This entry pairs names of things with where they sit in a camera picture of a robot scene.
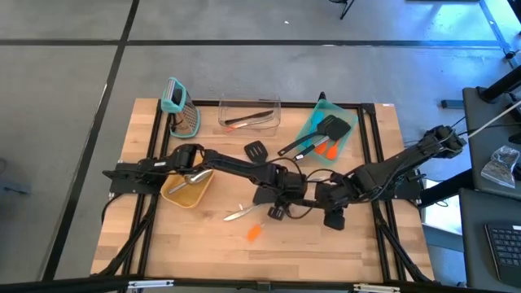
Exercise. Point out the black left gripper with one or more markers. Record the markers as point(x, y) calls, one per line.
point(285, 203)

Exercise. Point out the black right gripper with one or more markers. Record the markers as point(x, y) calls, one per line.
point(335, 195)

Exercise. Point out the silver butter knife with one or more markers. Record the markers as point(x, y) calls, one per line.
point(319, 178)
point(240, 213)

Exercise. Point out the long orange silicone spatula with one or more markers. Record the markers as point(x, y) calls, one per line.
point(333, 154)

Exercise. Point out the slotted black turner steel neck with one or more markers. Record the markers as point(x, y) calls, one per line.
point(256, 151)

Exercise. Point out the all-black slotted spatula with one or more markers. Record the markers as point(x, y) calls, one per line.
point(301, 142)

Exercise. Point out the wide teal silicone spatula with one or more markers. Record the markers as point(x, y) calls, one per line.
point(311, 132)

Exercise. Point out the narrow teal silicone spatula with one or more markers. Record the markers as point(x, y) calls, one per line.
point(317, 118)

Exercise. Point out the silver metal scoop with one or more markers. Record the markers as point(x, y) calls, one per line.
point(197, 177)

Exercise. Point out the black knife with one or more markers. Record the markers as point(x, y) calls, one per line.
point(250, 117)

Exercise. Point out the yellow-orange plastic bin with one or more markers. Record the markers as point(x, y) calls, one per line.
point(183, 199)

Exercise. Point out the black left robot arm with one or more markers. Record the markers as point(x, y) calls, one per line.
point(236, 164)

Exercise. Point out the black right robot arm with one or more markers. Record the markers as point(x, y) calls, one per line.
point(390, 167)

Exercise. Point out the teal translucent plastic bin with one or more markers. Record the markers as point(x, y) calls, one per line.
point(346, 114)

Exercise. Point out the clear plastic bin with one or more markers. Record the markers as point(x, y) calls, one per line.
point(228, 106)

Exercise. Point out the black desk beam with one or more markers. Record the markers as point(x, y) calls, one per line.
point(447, 187)

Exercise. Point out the dark grey desk with keyboard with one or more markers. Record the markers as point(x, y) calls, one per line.
point(472, 244)

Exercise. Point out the grey-blue floor bar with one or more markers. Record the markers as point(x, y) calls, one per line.
point(452, 104)

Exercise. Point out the clear plastic bag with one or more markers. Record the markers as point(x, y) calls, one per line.
point(502, 163)

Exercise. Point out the black stand leg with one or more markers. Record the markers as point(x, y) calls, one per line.
point(345, 9)

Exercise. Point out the black computer keyboard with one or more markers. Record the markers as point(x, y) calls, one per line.
point(506, 252)

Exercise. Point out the black desk leg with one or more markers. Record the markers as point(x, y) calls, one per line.
point(500, 85)

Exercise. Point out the black rig crossbar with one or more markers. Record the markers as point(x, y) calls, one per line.
point(61, 285)

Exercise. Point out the metal table leg with caster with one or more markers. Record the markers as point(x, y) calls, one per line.
point(494, 28)

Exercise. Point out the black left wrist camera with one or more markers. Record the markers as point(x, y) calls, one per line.
point(296, 183)

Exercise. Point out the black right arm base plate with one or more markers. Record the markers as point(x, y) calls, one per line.
point(411, 195)

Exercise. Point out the black camera mount knob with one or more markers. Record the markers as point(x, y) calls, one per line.
point(322, 97)

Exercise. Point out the silver bracket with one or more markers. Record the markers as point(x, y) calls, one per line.
point(376, 288)
point(150, 283)

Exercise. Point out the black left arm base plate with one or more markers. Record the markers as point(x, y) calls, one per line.
point(122, 185)

